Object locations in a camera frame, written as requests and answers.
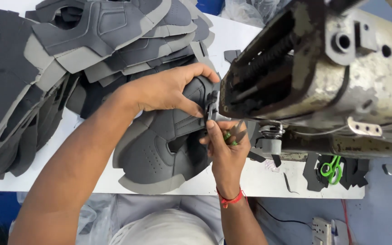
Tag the clear plastic bag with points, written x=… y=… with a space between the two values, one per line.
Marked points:
x=250 y=12

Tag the person's right hand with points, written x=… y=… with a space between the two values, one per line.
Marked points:
x=228 y=151

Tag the pile of grey shoe uppers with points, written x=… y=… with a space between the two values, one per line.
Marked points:
x=80 y=68

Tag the heap of black fabric scraps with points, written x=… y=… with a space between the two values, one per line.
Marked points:
x=335 y=172

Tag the person's left hand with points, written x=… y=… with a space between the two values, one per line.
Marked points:
x=162 y=90

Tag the grey shoe piece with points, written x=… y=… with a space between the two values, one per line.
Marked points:
x=168 y=146

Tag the white electrical socket box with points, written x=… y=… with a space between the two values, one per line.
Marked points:
x=322 y=232

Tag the worn grey sewing machine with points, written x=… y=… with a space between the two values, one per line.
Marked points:
x=322 y=75

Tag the red thread wristband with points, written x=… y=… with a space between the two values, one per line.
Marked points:
x=230 y=198

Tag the person's white clothing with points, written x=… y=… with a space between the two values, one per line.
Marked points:
x=148 y=221

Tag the small dark fabric piece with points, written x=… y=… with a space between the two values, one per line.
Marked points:
x=231 y=55

